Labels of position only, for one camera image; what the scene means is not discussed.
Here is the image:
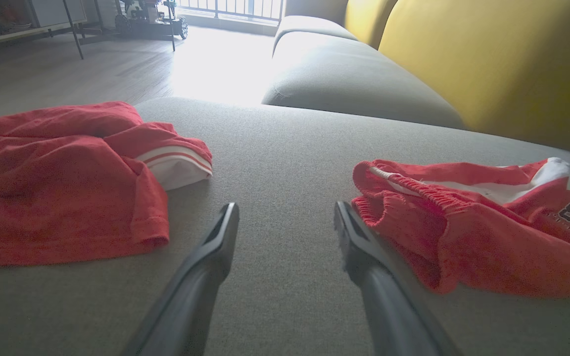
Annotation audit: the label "round coffee table black legs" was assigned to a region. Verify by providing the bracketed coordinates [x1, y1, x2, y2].
[61, 0, 177, 60]

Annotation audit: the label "grey sofa end cushion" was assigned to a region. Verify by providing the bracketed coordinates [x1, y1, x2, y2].
[284, 0, 350, 25]

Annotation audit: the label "wheeled robot in background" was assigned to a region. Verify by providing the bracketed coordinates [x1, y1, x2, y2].
[114, 0, 189, 40]

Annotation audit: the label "yellow sofa back cushion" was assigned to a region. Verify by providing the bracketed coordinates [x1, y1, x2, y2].
[343, 0, 398, 50]
[378, 0, 570, 151]

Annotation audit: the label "red Bulls basketball jersey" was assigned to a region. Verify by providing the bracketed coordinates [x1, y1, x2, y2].
[0, 101, 213, 268]

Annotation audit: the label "red basketball shorts white trim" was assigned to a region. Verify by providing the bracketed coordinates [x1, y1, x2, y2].
[352, 157, 570, 298]

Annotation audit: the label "black balcony railing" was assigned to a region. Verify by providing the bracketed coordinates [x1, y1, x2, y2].
[176, 0, 285, 23]

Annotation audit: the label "grey sofa seat cushion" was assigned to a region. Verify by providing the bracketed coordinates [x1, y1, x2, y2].
[272, 15, 360, 52]
[261, 31, 465, 130]

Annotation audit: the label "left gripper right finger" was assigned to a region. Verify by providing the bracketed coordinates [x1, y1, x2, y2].
[333, 200, 461, 356]

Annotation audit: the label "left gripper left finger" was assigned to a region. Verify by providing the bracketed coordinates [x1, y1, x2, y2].
[122, 202, 240, 356]

